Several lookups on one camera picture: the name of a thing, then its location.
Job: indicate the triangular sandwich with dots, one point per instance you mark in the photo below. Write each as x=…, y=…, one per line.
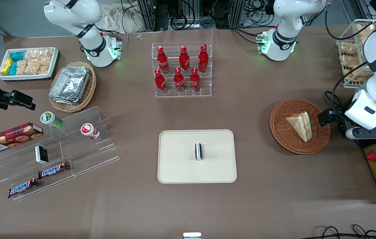
x=299, y=125

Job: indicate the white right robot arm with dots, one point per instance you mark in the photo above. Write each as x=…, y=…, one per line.
x=96, y=49

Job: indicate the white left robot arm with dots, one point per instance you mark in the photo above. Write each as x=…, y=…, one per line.
x=282, y=36

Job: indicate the white rectangular snack tray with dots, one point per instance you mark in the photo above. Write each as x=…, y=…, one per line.
x=25, y=77

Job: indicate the round brown wicker basket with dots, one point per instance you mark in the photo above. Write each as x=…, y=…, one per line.
x=282, y=132

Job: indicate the oval tan wicker basket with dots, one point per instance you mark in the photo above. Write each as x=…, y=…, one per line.
x=90, y=91

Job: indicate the beige rectangular tray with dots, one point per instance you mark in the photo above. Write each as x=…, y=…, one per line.
x=178, y=166

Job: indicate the teal snack packet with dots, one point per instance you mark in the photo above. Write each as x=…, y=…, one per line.
x=13, y=68
x=18, y=56

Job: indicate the clear bag of crackers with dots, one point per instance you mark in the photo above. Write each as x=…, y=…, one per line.
x=38, y=54
x=44, y=68
x=25, y=67

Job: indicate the yellow snack packet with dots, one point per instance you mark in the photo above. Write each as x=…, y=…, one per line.
x=6, y=65

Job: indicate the red tartan cookie box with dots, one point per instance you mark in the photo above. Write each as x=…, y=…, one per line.
x=8, y=138

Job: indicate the green lidded cup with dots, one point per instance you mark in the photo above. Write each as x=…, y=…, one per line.
x=50, y=118

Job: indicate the bagged bread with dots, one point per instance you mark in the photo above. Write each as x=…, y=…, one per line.
x=348, y=49
x=357, y=71

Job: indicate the red emergency stop button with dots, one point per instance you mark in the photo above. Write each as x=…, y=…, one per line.
x=373, y=156

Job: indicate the stacked aluminium foil trays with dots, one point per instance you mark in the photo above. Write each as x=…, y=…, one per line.
x=70, y=84

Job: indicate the small black white box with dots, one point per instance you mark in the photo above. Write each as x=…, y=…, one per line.
x=41, y=154
x=198, y=152

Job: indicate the red lidded cup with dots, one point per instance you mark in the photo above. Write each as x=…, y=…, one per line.
x=89, y=130

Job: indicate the brown Snickers bar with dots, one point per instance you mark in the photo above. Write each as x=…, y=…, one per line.
x=53, y=170
x=22, y=188

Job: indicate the clear acrylic stepped shelf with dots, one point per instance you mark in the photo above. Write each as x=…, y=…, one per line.
x=88, y=156

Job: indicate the clear acrylic bottle rack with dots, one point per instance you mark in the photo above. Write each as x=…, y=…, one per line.
x=208, y=89

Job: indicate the crumpled white cloth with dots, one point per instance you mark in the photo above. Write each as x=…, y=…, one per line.
x=121, y=20

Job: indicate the red cola bottle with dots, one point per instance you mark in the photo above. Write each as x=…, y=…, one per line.
x=178, y=81
x=194, y=80
x=203, y=59
x=184, y=61
x=159, y=82
x=162, y=61

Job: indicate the small silver box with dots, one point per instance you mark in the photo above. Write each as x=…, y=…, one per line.
x=192, y=235

